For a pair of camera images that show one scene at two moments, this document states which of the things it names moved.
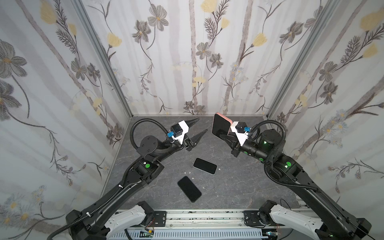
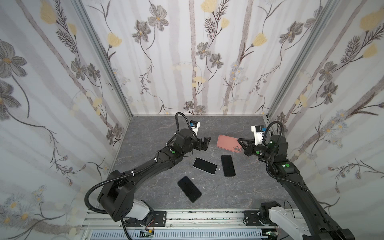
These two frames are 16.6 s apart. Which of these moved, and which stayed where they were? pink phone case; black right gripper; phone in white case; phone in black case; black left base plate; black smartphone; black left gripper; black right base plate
Moved: black right gripper; black left gripper; black smartphone; pink phone case
Stayed: phone in white case; phone in black case; black left base plate; black right base plate
